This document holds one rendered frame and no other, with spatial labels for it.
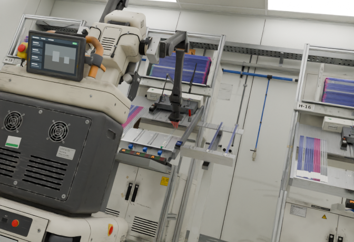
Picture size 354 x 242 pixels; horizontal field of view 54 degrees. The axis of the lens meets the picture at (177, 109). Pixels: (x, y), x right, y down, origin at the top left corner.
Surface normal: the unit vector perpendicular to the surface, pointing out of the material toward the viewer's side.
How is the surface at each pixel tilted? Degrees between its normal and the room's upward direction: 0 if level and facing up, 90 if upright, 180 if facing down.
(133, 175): 90
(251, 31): 90
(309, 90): 90
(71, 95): 90
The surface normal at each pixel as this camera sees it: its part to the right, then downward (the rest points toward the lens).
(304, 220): -0.24, -0.30
